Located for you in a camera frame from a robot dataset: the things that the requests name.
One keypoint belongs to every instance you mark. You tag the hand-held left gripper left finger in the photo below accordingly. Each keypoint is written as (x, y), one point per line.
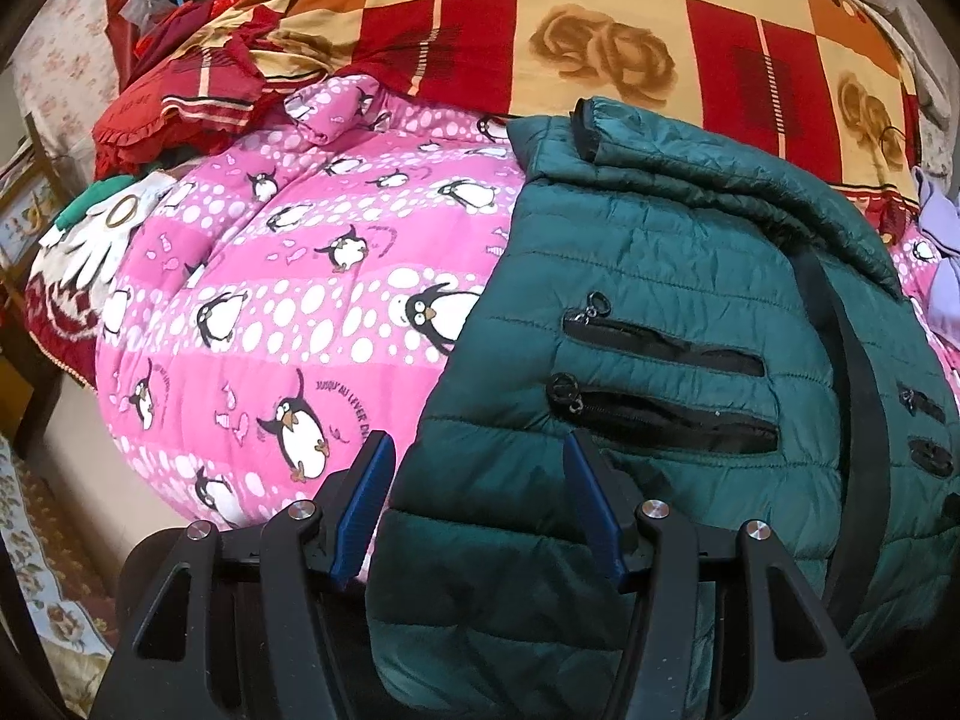
(366, 514)

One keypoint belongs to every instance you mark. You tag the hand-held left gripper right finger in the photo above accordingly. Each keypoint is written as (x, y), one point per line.
(594, 517)

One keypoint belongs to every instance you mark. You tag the green puffer jacket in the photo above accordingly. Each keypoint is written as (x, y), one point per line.
(675, 255)

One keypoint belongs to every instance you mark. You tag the pink penguin blanket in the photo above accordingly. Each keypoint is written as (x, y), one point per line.
(262, 240)

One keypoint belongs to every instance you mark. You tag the floral rug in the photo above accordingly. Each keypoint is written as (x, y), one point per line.
(45, 585)

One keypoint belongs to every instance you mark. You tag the wooden furniture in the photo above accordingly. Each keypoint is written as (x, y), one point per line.
(22, 225)

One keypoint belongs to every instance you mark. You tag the lilac jacket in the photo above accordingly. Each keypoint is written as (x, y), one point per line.
(941, 217)

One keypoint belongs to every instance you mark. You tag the red orange checkered rose quilt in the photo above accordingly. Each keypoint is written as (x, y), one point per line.
(600, 37)

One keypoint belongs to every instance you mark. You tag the dark red garment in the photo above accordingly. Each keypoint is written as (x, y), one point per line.
(195, 30)

